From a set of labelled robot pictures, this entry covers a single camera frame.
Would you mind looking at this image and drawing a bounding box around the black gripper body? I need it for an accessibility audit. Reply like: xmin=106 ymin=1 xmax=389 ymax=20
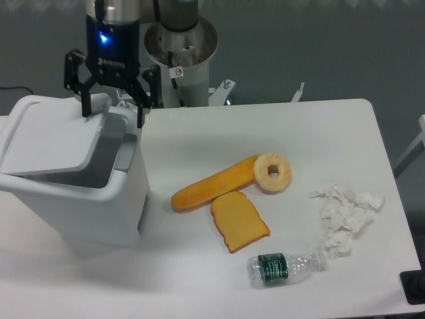
xmin=85 ymin=15 xmax=139 ymax=89

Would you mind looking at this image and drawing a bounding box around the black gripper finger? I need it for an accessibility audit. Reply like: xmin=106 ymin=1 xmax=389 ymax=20
xmin=127 ymin=64 xmax=162 ymax=129
xmin=64 ymin=49 xmax=100 ymax=117

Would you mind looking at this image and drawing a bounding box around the white trash can lid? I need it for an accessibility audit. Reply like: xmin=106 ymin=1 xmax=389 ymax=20
xmin=1 ymin=93 xmax=112 ymax=176

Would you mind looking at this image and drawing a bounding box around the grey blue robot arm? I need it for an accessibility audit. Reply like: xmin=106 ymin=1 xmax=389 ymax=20
xmin=64 ymin=1 xmax=199 ymax=128

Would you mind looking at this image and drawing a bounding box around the white trash can body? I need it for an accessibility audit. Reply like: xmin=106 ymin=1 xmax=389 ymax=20
xmin=1 ymin=104 xmax=149 ymax=246

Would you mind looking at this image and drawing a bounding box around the long orange toy baguette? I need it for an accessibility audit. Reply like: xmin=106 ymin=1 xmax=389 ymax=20
xmin=171 ymin=154 xmax=260 ymax=212

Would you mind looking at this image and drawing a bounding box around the toy donut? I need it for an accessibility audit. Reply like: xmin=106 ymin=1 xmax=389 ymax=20
xmin=253 ymin=152 xmax=292 ymax=193

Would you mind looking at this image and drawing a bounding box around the toy toast slice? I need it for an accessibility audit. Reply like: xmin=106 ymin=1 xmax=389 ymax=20
xmin=211 ymin=191 xmax=270 ymax=253

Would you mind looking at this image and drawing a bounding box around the clear bottle green label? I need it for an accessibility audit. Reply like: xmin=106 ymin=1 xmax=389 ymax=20
xmin=247 ymin=252 xmax=327 ymax=289

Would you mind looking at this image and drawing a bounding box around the crumpled white tissue paper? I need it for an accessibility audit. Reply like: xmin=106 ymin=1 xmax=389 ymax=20
xmin=309 ymin=183 xmax=385 ymax=259

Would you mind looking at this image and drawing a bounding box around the black device at table edge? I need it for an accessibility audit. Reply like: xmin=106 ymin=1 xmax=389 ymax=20
xmin=400 ymin=270 xmax=424 ymax=305

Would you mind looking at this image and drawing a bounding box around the black cable on pedestal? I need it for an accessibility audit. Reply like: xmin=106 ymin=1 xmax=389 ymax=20
xmin=167 ymin=50 xmax=186 ymax=108

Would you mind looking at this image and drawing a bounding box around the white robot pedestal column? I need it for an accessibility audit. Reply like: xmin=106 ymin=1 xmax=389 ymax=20
xmin=144 ymin=17 xmax=218 ymax=108

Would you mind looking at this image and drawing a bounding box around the white metal base frame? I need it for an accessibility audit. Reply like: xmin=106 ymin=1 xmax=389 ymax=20
xmin=116 ymin=79 xmax=305 ymax=111

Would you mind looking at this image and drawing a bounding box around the white frame at right edge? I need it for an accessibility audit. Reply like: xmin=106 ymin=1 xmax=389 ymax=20
xmin=392 ymin=115 xmax=424 ymax=178

